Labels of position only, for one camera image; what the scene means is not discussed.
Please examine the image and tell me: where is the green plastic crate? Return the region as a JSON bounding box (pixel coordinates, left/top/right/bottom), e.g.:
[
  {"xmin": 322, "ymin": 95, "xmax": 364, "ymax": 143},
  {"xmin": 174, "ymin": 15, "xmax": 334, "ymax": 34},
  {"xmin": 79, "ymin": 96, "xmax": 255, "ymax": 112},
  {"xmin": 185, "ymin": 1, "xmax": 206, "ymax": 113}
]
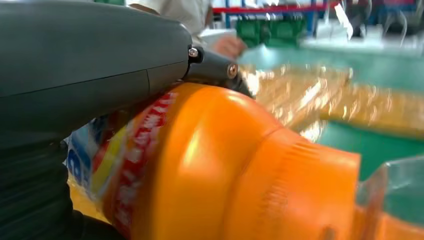
[
  {"xmin": 235, "ymin": 18, "xmax": 268, "ymax": 48},
  {"xmin": 266, "ymin": 15, "xmax": 307, "ymax": 47}
]

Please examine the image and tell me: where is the blue rack with red beam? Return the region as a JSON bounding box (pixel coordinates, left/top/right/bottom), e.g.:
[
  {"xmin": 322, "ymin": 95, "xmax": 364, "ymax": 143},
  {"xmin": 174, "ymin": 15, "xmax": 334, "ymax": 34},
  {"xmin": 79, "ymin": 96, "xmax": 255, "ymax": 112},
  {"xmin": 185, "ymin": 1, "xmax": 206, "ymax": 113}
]
[{"xmin": 211, "ymin": 0, "xmax": 339, "ymax": 37}]

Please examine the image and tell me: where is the person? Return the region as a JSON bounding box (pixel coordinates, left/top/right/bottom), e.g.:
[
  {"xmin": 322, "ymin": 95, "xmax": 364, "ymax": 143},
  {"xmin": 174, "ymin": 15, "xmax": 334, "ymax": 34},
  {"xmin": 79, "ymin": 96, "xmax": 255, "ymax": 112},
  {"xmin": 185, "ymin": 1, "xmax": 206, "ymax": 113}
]
[{"xmin": 125, "ymin": 0, "xmax": 248, "ymax": 61}]

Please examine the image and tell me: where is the orange detergent bottle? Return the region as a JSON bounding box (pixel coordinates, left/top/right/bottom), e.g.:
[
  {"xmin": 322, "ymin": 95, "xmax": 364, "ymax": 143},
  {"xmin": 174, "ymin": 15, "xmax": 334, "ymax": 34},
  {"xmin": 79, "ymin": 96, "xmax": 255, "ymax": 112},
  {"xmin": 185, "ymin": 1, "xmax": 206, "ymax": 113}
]
[{"xmin": 64, "ymin": 82, "xmax": 424, "ymax": 240}]

